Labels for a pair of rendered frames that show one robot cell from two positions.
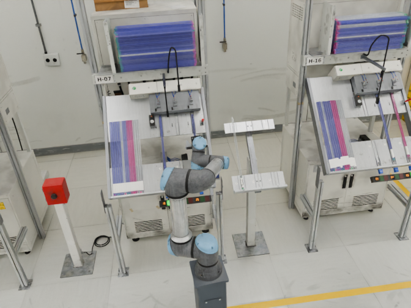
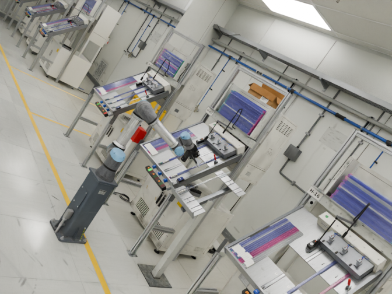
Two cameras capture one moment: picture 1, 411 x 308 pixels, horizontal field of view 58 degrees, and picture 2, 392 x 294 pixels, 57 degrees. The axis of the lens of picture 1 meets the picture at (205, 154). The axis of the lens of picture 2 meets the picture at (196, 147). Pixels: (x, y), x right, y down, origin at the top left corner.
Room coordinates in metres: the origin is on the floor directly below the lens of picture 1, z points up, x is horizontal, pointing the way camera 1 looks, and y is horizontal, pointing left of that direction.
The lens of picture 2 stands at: (0.14, -2.32, 1.57)
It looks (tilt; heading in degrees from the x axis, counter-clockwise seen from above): 9 degrees down; 51
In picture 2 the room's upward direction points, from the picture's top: 34 degrees clockwise
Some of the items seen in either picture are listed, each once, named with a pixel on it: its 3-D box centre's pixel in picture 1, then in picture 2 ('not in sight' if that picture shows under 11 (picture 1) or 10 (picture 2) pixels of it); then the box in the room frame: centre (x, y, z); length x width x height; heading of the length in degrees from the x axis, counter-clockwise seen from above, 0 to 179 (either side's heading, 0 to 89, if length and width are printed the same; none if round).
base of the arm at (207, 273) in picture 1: (208, 263); (107, 171); (1.43, 0.02, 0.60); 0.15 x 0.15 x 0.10
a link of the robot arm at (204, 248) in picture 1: (205, 248); (115, 158); (1.43, 0.03, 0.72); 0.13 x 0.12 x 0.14; 75
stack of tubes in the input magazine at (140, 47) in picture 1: (156, 46); (243, 113); (2.46, 0.28, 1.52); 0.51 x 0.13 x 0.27; 95
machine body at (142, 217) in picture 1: (166, 186); (179, 212); (2.58, 0.35, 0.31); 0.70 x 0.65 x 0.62; 95
